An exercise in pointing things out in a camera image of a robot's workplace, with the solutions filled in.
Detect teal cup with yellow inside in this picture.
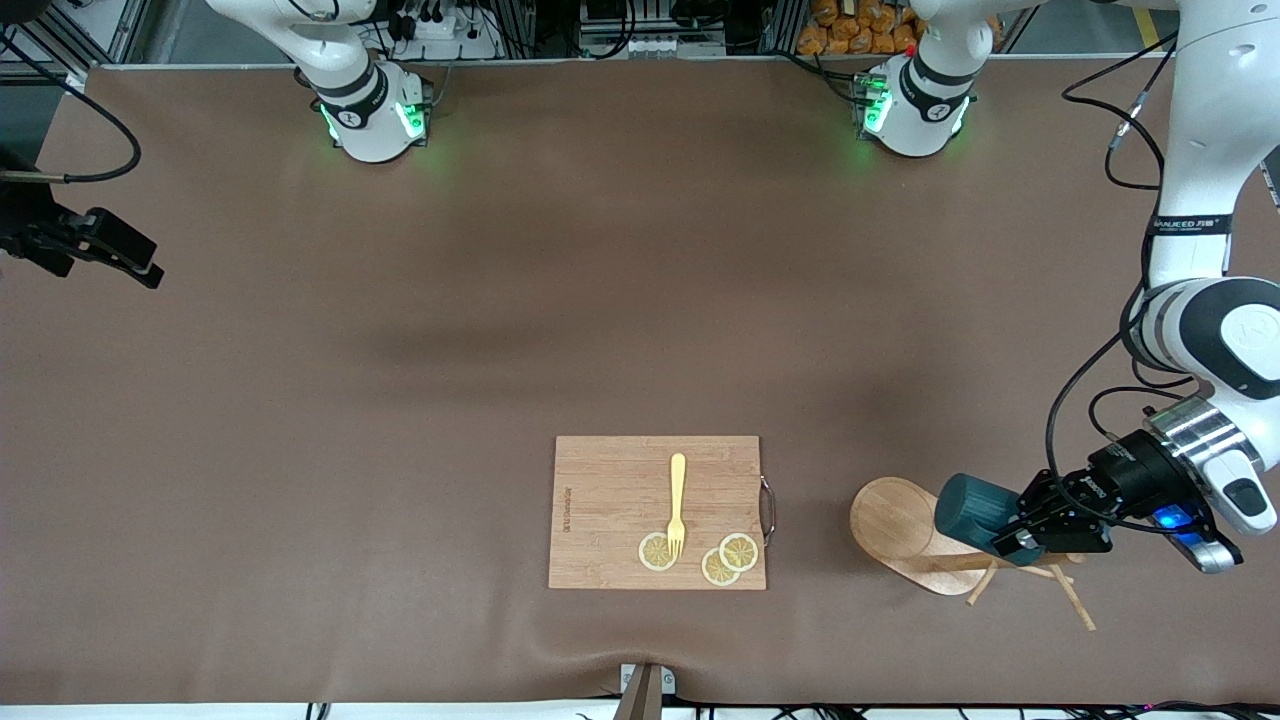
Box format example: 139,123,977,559
934,472,1043,567

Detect wooden cup rack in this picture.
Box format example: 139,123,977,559
849,477,1098,633

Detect brown table mat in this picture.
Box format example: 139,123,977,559
0,55,1280,706

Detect yellow plastic fork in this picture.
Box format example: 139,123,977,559
667,453,688,559

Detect white power strip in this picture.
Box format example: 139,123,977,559
395,8,504,61

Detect orange snack packet pile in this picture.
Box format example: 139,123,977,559
797,0,926,56

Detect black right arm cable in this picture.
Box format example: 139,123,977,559
0,28,141,186

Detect aluminium frame rails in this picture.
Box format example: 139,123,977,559
0,0,151,76

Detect bamboo cutting board with handle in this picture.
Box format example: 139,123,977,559
548,435,776,591

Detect metal bracket clamp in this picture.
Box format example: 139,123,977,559
617,662,677,720

